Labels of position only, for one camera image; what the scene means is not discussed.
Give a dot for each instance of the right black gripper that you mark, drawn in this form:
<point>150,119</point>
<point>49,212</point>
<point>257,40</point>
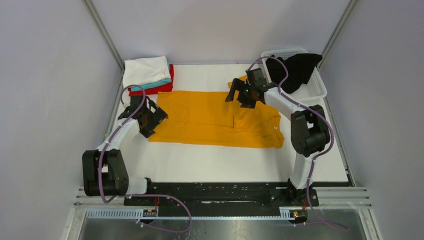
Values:
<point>241,93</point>

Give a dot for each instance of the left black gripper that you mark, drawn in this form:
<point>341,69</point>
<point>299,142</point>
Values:
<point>158,115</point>

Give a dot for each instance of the yellow t shirt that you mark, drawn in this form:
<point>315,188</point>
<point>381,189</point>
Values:
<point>205,118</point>

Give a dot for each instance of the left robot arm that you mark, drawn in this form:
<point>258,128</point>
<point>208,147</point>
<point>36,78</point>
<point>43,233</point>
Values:
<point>104,169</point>

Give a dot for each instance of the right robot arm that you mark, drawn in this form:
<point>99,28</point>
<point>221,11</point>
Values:
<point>310,132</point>

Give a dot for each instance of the teal folded t shirt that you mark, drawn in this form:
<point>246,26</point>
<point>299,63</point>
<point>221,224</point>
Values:
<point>154,84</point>

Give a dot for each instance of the red folded t shirt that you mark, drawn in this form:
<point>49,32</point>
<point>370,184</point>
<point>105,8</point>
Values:
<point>165,85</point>

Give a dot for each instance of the white folded t shirt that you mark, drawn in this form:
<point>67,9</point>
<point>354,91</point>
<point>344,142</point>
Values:
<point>145,70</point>

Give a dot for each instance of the black t shirt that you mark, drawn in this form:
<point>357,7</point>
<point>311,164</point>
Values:
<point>300,69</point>

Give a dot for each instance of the white plastic basket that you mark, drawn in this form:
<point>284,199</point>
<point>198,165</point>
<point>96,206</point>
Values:
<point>313,91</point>

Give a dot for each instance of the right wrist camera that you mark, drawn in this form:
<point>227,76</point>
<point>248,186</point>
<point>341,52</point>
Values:
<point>255,77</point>

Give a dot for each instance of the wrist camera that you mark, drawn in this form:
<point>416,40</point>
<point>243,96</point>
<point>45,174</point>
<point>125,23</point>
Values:
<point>255,77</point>
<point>135,102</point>

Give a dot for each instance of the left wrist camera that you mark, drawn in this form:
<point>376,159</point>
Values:
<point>135,102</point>

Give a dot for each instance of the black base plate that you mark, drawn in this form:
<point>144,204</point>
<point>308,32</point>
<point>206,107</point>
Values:
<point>223,199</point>

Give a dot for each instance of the white slotted cable duct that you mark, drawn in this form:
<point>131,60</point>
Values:
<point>148,214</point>

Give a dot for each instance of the right aluminium frame post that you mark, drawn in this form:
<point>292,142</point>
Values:
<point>337,30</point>

